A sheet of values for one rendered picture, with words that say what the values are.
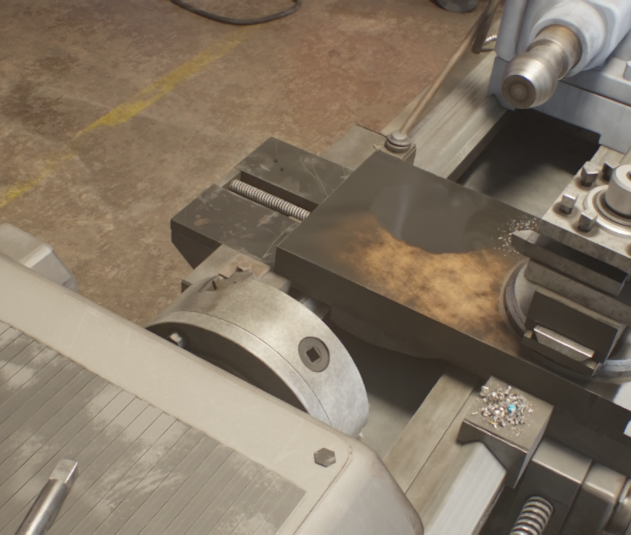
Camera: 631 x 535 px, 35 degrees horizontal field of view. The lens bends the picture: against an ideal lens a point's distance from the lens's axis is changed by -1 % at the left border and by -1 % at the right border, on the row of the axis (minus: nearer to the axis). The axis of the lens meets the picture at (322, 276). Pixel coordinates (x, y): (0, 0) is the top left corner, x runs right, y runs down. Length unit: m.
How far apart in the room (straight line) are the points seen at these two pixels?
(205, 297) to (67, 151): 2.33
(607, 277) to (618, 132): 0.76
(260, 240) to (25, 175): 1.71
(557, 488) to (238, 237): 0.62
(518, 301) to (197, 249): 0.52
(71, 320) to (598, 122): 1.42
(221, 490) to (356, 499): 0.09
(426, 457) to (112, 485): 0.75
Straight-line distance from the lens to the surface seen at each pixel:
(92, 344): 0.77
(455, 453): 1.39
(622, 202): 1.30
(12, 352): 0.77
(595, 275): 1.31
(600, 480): 1.47
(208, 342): 0.97
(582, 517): 1.50
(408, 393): 1.59
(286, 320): 0.97
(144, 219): 3.01
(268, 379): 0.95
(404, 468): 1.35
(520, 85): 1.63
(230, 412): 0.72
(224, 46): 3.89
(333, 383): 0.98
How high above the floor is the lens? 1.89
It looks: 42 degrees down
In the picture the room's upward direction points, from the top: 8 degrees clockwise
